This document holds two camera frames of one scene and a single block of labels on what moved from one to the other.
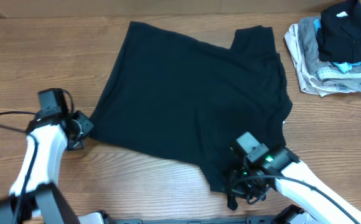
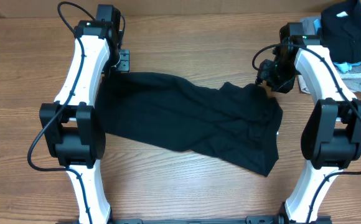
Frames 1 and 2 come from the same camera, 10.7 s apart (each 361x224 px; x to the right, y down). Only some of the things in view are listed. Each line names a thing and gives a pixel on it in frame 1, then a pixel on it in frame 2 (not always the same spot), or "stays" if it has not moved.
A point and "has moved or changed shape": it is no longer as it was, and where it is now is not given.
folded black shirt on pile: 347,33 stays
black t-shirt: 180,98 has moved or changed shape
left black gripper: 86,125 → 124,63
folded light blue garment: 345,66 stays
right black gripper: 238,189 → 264,76
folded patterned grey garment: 329,73 stays
